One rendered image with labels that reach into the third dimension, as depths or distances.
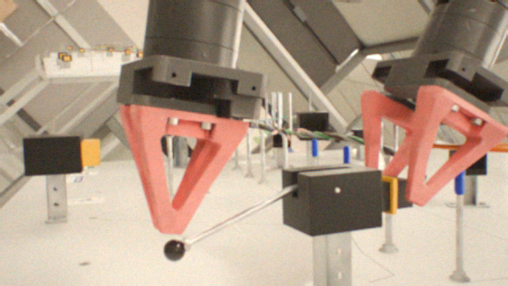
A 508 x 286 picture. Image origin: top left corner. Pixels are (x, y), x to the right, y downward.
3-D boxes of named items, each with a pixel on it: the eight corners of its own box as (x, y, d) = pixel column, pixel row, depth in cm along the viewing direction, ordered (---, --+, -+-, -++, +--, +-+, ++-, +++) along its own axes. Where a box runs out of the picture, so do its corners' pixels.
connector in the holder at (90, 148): (83, 162, 70) (82, 139, 70) (101, 161, 71) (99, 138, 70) (82, 166, 66) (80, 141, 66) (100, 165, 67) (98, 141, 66)
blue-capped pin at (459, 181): (444, 277, 44) (444, 164, 43) (459, 275, 44) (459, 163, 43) (459, 284, 42) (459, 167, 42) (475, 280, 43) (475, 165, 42)
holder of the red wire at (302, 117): (320, 165, 110) (319, 109, 109) (330, 175, 96) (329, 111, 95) (294, 166, 110) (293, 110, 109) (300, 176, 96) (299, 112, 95)
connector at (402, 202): (336, 206, 41) (336, 179, 41) (386, 200, 44) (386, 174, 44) (363, 214, 39) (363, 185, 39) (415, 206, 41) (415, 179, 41)
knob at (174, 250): (160, 260, 36) (159, 237, 36) (182, 257, 36) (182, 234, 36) (167, 265, 34) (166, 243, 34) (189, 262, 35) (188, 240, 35)
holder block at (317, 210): (282, 224, 41) (280, 168, 40) (348, 215, 43) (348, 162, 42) (310, 237, 37) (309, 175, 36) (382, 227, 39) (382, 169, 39)
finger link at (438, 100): (409, 210, 46) (455, 103, 46) (471, 228, 39) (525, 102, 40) (340, 175, 43) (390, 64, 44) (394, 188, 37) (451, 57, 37)
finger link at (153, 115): (198, 221, 40) (216, 88, 40) (236, 244, 34) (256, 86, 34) (100, 215, 38) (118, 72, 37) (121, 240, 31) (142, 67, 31)
